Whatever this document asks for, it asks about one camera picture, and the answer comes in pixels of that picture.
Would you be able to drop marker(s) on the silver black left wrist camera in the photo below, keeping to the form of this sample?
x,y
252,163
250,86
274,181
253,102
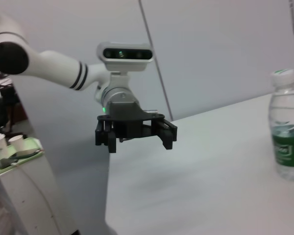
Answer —
x,y
125,55

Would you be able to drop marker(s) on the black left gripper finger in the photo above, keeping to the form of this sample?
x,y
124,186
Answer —
x,y
167,134
110,137

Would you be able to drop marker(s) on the pale green tray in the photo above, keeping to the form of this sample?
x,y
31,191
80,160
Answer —
x,y
29,147

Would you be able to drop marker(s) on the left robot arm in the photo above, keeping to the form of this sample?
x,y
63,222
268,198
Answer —
x,y
56,66

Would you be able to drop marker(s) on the clear water bottle green label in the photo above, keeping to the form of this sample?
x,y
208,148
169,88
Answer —
x,y
286,122

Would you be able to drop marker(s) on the small dark grey box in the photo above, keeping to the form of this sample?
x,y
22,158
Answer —
x,y
7,162

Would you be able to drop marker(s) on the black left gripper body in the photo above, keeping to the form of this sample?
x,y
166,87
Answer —
x,y
129,117

